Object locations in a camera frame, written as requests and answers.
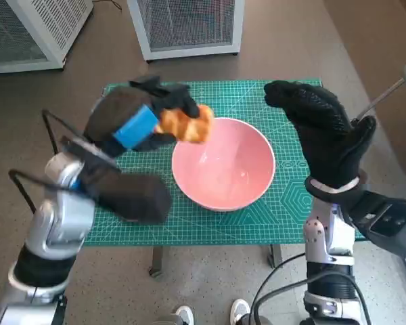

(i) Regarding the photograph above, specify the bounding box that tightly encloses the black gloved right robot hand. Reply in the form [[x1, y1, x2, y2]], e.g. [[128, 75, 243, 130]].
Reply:
[[263, 80, 377, 190]]

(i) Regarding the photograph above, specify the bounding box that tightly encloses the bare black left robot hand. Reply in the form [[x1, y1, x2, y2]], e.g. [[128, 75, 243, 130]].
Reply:
[[83, 76, 200, 158]]

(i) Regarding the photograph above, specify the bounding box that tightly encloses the long braided toy bread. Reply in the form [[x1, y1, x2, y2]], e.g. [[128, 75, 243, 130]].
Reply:
[[154, 104, 215, 145]]

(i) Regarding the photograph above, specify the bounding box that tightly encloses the pink bowl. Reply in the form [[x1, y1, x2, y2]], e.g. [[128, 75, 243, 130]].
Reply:
[[171, 117, 277, 213]]

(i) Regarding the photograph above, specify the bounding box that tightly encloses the grey metal rod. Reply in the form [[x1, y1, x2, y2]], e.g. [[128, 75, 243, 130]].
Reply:
[[355, 78, 406, 122]]

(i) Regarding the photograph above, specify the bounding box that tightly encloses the white mesh cabinet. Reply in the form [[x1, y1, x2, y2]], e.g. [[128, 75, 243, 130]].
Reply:
[[127, 0, 246, 62], [0, 0, 95, 74]]

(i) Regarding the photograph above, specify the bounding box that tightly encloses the green cutting mat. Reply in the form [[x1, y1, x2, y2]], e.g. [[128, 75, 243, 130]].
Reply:
[[83, 78, 366, 247]]

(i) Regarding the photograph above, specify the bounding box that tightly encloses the grey metal table leg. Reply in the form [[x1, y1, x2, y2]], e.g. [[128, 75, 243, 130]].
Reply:
[[148, 245, 165, 279], [267, 243, 284, 270]]

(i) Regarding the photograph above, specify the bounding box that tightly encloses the white shoe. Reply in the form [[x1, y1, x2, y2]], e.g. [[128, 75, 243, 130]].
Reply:
[[174, 305, 194, 325], [230, 298, 253, 325]]

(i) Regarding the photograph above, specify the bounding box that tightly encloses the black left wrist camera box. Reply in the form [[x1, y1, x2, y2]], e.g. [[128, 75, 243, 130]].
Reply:
[[96, 171, 173, 224]]

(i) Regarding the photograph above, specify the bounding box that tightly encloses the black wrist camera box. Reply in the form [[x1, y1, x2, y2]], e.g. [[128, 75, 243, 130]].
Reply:
[[346, 191, 406, 261], [96, 171, 173, 224]]

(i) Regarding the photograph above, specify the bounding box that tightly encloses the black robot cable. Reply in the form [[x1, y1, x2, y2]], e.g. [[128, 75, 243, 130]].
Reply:
[[8, 169, 72, 216], [248, 252, 371, 325], [41, 108, 89, 155]]

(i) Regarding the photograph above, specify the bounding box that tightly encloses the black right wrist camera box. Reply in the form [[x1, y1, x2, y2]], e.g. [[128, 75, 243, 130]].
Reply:
[[346, 191, 406, 261]]

